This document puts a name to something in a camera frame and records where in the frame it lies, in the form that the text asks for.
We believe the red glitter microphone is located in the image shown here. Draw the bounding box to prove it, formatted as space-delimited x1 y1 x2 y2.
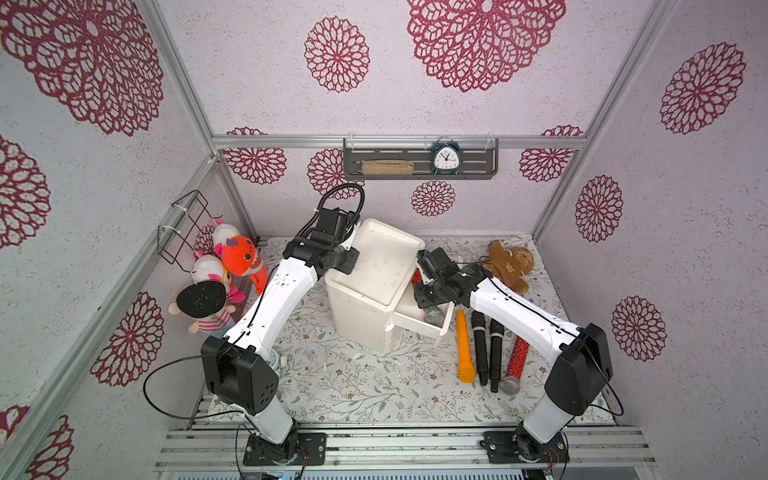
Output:
411 269 444 328
499 336 529 397

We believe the white top drawer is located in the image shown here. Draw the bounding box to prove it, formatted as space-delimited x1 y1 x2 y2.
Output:
390 269 455 345

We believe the white plastic drawer cabinet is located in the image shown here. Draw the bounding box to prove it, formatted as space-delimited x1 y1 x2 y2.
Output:
324 218 425 354

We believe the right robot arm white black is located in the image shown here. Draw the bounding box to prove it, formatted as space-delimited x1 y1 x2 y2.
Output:
414 248 613 448

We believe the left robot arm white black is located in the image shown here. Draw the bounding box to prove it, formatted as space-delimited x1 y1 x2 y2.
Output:
201 207 360 445

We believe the brown gingerbread plush toy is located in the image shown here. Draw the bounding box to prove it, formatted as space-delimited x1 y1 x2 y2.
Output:
483 240 534 295

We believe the orange shark plush toy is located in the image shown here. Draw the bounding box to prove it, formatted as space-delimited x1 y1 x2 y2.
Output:
221 236 268 295

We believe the pink eared white plush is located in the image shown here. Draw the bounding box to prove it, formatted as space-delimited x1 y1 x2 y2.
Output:
212 220 240 255

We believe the teal alarm clock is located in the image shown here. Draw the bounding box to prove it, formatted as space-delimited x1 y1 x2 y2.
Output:
430 141 463 175

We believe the white plush doll striped shirt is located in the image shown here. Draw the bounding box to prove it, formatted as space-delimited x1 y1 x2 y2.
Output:
192 252 245 304

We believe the black haired plush doll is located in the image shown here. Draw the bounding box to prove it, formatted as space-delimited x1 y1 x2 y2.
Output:
168 280 236 338

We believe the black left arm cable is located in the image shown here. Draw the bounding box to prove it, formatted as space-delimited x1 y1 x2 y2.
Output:
293 182 366 238

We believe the grey wall shelf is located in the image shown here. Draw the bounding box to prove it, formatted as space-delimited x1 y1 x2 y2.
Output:
342 136 499 180

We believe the black wire wall basket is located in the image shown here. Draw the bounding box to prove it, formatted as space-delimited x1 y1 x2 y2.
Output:
155 189 221 273

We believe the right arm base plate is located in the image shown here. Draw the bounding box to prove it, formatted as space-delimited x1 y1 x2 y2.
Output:
479 430 570 465

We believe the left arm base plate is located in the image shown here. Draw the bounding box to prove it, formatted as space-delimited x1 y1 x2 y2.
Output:
242 432 328 467

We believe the aluminium mounting rail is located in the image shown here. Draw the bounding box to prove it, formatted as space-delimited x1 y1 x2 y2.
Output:
153 426 657 472

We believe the aluminium frame profile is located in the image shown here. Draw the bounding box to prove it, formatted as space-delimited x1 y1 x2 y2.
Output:
0 155 218 475

